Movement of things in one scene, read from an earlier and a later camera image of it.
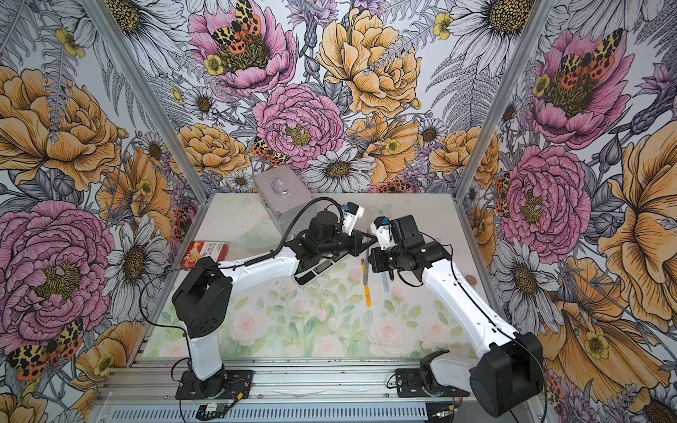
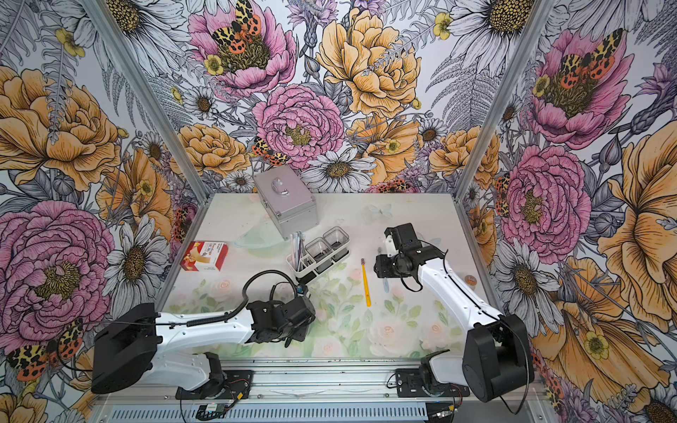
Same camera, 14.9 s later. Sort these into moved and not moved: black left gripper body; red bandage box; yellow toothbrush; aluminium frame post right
Moved: black left gripper body
Not moved: yellow toothbrush; aluminium frame post right; red bandage box
